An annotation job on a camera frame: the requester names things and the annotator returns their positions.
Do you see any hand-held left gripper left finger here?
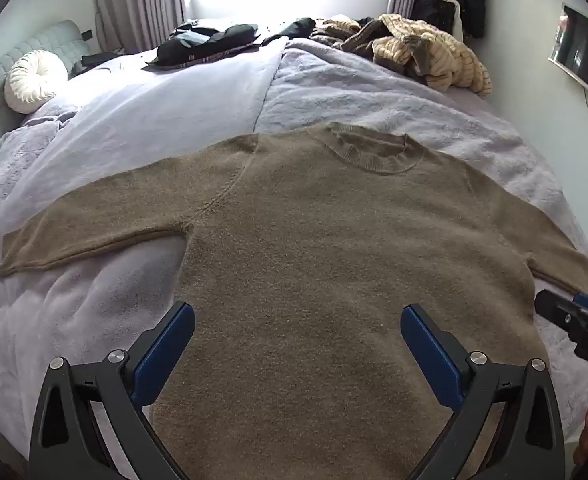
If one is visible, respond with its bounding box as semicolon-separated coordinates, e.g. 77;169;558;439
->
28;301;196;480

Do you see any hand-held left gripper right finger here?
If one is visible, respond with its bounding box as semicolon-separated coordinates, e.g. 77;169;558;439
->
400;303;566;480

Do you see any brown knit sweater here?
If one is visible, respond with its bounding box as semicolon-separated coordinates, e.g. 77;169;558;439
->
0;122;588;480

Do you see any lavender fleece blanket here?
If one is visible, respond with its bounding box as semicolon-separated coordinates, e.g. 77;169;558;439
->
0;37;295;461

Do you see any lavender embossed bed cover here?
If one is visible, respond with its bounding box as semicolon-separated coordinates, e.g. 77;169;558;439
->
254;37;588;443

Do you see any cream striped garment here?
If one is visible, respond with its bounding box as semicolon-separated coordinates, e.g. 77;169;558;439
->
371;12;493;97

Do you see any round white pleated pillow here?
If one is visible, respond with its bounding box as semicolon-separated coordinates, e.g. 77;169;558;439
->
4;50;68;114

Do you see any dark cloth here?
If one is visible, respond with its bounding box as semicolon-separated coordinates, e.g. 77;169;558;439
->
81;51;124;68

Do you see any white hanging garment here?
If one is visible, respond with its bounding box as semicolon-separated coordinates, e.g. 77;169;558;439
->
439;0;464;36

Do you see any black jacket with striped trim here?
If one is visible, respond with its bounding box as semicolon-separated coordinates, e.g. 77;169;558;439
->
146;19;262;68

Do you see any dark brown garment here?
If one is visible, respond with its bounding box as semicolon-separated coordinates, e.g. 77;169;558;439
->
341;17;399;61

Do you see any tan striped garment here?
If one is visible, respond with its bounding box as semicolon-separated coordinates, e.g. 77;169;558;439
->
310;17;362;43

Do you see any black garment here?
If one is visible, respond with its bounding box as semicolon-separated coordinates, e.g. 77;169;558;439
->
261;17;317;46

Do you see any wall-mounted television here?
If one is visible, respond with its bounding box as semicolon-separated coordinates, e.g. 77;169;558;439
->
548;4;588;106

